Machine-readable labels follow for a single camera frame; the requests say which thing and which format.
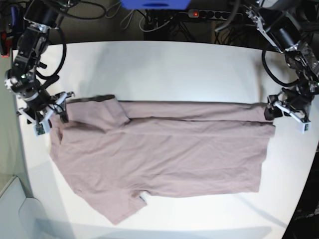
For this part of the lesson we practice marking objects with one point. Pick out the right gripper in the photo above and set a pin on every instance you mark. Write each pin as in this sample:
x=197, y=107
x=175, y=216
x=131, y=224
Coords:
x=40, y=106

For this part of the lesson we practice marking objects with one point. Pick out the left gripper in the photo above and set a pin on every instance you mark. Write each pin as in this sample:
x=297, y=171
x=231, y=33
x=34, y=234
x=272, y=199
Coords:
x=288, y=104

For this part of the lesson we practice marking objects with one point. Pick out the mauve pink t-shirt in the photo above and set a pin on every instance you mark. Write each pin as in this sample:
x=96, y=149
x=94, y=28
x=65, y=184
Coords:
x=109, y=152

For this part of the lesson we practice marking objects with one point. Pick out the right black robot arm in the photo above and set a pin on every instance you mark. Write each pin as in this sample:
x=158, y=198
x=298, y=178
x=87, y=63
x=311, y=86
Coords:
x=23, y=78

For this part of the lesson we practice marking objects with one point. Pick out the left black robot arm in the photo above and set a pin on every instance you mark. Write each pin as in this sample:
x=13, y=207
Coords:
x=283, y=33

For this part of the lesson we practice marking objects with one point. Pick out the red and black clamp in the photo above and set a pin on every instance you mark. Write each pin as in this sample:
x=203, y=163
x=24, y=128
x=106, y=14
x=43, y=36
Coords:
x=5, y=44

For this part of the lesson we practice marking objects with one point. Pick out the black power strip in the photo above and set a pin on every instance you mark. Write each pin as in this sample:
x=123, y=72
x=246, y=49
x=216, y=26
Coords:
x=209, y=14

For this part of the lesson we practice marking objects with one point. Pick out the blue plastic bin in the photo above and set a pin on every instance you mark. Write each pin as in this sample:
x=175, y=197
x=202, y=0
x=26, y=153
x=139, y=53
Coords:
x=155, y=4

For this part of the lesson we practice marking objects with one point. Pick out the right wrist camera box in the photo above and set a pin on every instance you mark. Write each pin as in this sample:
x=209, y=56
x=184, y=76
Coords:
x=42, y=128

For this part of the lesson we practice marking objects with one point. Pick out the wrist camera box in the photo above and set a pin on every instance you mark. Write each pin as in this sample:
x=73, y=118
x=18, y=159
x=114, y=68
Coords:
x=42, y=128
x=303, y=127

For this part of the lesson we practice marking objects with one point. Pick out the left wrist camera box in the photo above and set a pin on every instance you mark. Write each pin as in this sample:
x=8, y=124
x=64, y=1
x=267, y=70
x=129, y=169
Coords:
x=303, y=127

